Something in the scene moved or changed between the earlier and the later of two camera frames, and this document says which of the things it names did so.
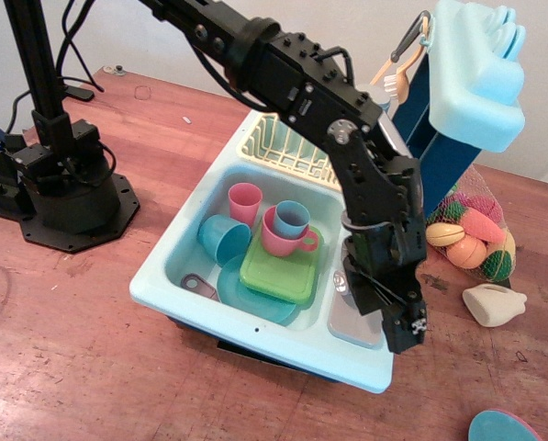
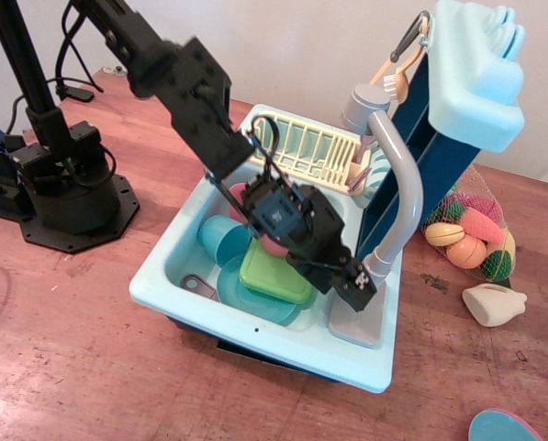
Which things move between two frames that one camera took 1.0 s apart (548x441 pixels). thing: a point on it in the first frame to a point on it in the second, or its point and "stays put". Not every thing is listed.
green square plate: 289,277 stays put
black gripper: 384,245 to 299,220
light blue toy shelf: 465,95 stays put
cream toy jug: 491,304 stays put
